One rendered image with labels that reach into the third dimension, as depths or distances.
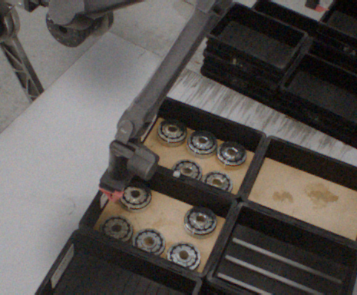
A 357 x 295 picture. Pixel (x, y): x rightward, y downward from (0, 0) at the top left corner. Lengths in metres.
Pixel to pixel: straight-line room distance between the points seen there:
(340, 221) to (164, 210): 0.57
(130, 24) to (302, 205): 2.10
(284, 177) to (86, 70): 0.93
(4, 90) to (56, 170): 1.32
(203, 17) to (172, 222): 0.72
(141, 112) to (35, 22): 2.41
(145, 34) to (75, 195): 1.82
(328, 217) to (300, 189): 0.13
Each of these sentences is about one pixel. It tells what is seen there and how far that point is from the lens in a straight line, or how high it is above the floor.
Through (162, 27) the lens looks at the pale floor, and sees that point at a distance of 3.90.
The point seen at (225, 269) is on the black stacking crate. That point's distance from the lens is 1.92.
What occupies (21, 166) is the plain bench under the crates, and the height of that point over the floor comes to 0.70.
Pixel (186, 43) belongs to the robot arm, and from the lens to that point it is 1.54.
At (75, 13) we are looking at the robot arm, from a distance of 1.63.
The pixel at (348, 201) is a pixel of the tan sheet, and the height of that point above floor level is 0.83.
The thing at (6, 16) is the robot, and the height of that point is 0.93.
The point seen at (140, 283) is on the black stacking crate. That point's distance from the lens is 1.87.
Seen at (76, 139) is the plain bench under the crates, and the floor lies 0.70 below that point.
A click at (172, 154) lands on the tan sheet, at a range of 2.14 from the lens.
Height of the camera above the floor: 2.49
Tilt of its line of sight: 53 degrees down
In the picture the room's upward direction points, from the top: 10 degrees clockwise
